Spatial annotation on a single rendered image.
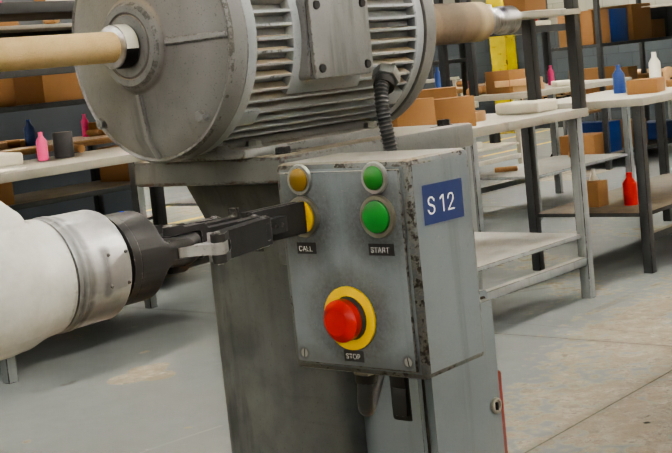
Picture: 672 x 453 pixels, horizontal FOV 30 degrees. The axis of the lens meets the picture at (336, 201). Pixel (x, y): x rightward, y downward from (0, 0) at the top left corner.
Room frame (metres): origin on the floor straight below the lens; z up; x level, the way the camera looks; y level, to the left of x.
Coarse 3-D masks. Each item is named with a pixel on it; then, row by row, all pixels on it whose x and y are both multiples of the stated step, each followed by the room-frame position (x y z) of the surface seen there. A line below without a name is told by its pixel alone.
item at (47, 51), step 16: (96, 32) 1.29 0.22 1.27; (112, 32) 1.30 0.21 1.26; (0, 48) 1.19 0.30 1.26; (16, 48) 1.20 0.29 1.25; (32, 48) 1.21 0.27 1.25; (48, 48) 1.23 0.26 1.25; (64, 48) 1.24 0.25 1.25; (80, 48) 1.26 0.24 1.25; (96, 48) 1.27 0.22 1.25; (112, 48) 1.29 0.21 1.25; (0, 64) 1.19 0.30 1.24; (16, 64) 1.20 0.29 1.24; (32, 64) 1.22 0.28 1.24; (48, 64) 1.23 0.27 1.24; (64, 64) 1.25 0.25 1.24; (80, 64) 1.27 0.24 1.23
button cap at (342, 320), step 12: (336, 300) 1.13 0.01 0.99; (348, 300) 1.13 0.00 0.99; (324, 312) 1.14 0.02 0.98; (336, 312) 1.13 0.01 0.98; (348, 312) 1.12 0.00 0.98; (324, 324) 1.14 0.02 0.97; (336, 324) 1.13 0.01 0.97; (348, 324) 1.12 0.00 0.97; (360, 324) 1.12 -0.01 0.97; (336, 336) 1.13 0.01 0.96; (348, 336) 1.12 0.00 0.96
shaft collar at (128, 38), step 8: (120, 24) 1.31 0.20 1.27; (120, 32) 1.29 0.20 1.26; (128, 32) 1.30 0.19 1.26; (120, 40) 1.29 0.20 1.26; (128, 40) 1.29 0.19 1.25; (136, 40) 1.30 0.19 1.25; (128, 48) 1.29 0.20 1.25; (136, 48) 1.30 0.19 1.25; (120, 56) 1.30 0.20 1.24; (128, 56) 1.30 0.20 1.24; (136, 56) 1.30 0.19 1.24; (104, 64) 1.31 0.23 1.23; (112, 64) 1.31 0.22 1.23; (120, 64) 1.30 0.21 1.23; (128, 64) 1.31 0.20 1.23
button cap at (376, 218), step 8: (376, 200) 1.11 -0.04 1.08; (368, 208) 1.11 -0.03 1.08; (376, 208) 1.11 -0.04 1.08; (384, 208) 1.10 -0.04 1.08; (368, 216) 1.11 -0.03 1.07; (376, 216) 1.11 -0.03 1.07; (384, 216) 1.10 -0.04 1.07; (368, 224) 1.12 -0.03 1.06; (376, 224) 1.11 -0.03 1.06; (384, 224) 1.10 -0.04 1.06; (376, 232) 1.11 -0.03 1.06
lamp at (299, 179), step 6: (294, 168) 1.17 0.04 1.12; (300, 168) 1.17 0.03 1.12; (306, 168) 1.17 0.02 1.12; (288, 174) 1.18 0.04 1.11; (294, 174) 1.17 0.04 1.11; (300, 174) 1.17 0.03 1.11; (306, 174) 1.16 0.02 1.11; (288, 180) 1.18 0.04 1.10; (294, 180) 1.17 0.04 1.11; (300, 180) 1.16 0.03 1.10; (306, 180) 1.16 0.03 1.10; (294, 186) 1.17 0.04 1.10; (300, 186) 1.17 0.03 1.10; (306, 186) 1.16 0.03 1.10; (294, 192) 1.18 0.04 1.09; (300, 192) 1.17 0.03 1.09; (306, 192) 1.17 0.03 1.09
